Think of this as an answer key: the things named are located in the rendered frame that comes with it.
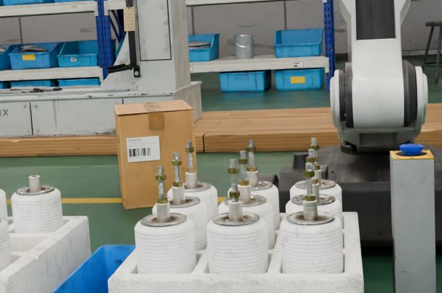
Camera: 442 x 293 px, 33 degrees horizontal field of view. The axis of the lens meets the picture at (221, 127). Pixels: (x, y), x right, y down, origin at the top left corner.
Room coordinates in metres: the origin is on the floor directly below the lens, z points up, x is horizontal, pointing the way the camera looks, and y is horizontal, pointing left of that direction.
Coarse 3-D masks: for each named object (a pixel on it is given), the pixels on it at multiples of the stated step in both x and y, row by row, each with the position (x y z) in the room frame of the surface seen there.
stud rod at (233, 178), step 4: (232, 160) 1.16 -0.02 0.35; (232, 164) 1.16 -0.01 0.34; (232, 168) 1.16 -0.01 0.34; (232, 176) 1.16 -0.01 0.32; (236, 176) 1.16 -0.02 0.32; (232, 180) 1.16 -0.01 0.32; (236, 180) 1.16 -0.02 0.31; (232, 184) 1.16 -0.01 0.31; (236, 184) 1.16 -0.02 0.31; (232, 188) 1.16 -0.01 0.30; (236, 188) 1.16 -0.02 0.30; (232, 200) 1.16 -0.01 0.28; (236, 200) 1.16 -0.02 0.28
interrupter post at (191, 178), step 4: (188, 176) 1.40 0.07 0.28; (192, 176) 1.40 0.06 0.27; (196, 176) 1.41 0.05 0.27; (188, 180) 1.40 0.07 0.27; (192, 180) 1.40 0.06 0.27; (196, 180) 1.41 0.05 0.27; (188, 184) 1.40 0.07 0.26; (192, 184) 1.40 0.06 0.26; (196, 184) 1.41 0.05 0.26; (188, 188) 1.41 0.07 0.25; (192, 188) 1.40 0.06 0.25
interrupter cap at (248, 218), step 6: (216, 216) 1.18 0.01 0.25; (222, 216) 1.18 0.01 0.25; (228, 216) 1.18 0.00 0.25; (246, 216) 1.17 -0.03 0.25; (252, 216) 1.17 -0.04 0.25; (258, 216) 1.16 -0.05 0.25; (216, 222) 1.14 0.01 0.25; (222, 222) 1.14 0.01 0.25; (228, 222) 1.14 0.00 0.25; (234, 222) 1.14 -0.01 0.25; (240, 222) 1.13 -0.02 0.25; (246, 222) 1.13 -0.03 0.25; (252, 222) 1.13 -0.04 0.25
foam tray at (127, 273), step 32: (352, 224) 1.35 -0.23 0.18; (128, 256) 1.23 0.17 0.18; (352, 256) 1.16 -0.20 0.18; (128, 288) 1.11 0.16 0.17; (160, 288) 1.10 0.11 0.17; (192, 288) 1.10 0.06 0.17; (224, 288) 1.09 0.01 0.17; (256, 288) 1.08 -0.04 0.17; (288, 288) 1.07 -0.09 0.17; (320, 288) 1.06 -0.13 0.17; (352, 288) 1.06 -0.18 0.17
